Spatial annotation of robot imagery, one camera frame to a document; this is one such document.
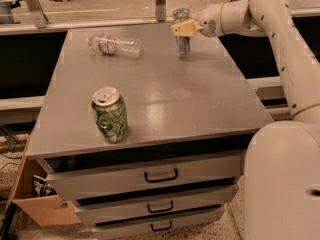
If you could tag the grey drawer cabinet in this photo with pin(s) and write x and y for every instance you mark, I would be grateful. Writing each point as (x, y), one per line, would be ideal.
(176, 106)

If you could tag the grey drawer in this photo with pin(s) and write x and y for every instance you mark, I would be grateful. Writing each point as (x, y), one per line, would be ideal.
(83, 185)
(158, 223)
(119, 211)

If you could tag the clear plastic water bottle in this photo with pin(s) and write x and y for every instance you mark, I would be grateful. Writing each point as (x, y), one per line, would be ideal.
(114, 45)

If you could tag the bottom grey drawer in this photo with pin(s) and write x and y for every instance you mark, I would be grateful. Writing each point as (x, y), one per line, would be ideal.
(158, 223)

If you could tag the brown cardboard box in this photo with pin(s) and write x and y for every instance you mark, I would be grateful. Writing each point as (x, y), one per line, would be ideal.
(45, 211)

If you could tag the middle metal railing post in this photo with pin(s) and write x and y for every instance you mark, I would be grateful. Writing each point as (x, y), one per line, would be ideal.
(160, 10)

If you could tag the green soda can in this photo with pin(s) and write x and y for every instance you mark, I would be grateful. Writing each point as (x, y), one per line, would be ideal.
(110, 114)

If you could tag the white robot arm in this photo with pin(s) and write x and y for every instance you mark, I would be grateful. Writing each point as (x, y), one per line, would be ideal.
(281, 174)

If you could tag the left metal railing post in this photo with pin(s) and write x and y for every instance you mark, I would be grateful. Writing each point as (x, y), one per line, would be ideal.
(39, 18)

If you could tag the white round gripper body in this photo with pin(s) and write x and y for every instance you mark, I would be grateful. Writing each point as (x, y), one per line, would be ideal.
(210, 24)

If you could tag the middle grey drawer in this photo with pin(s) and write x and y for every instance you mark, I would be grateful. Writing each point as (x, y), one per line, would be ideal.
(119, 211)

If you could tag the top grey drawer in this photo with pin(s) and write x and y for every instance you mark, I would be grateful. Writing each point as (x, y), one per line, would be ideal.
(83, 185)

